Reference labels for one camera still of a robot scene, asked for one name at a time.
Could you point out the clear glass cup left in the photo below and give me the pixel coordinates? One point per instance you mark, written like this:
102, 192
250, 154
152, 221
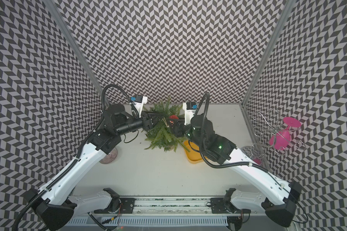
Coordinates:
110, 157

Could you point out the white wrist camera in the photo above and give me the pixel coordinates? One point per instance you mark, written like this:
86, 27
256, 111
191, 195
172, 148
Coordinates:
189, 111
137, 103

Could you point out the clear glass right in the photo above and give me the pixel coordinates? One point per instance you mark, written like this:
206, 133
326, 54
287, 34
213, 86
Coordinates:
254, 153

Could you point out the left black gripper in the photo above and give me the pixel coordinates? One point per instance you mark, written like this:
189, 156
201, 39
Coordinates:
148, 122

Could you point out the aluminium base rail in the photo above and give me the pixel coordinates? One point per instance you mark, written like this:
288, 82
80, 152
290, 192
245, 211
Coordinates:
172, 205

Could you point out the pink wine glass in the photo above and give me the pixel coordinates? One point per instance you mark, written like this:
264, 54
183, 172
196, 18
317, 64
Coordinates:
281, 139

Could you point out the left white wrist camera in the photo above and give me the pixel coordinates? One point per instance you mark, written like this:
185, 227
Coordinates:
137, 103

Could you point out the small green christmas tree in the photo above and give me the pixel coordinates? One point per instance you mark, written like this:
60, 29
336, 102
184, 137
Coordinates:
161, 136

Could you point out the yellow plastic tray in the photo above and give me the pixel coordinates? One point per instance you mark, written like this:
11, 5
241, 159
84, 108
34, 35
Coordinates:
192, 152

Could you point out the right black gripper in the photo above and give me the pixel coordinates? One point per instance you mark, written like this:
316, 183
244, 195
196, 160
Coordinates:
179, 126

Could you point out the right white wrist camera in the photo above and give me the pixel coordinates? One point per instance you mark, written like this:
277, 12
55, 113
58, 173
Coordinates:
189, 111

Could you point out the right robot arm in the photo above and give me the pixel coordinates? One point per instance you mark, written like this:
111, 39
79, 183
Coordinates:
277, 198

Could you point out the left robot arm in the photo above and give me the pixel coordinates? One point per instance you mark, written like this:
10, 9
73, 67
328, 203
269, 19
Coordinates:
52, 202

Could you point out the silver wire rack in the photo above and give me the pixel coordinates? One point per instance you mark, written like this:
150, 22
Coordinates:
259, 132

